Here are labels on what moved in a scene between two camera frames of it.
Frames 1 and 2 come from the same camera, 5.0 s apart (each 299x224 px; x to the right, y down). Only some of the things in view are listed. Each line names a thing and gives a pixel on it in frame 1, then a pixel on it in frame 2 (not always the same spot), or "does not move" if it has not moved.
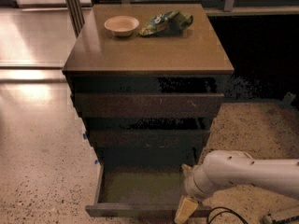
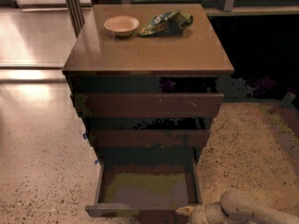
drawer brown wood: (140, 190) does not move
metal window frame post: (74, 4) does not move
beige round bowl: (121, 25) does not move
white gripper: (191, 185) → (198, 215)
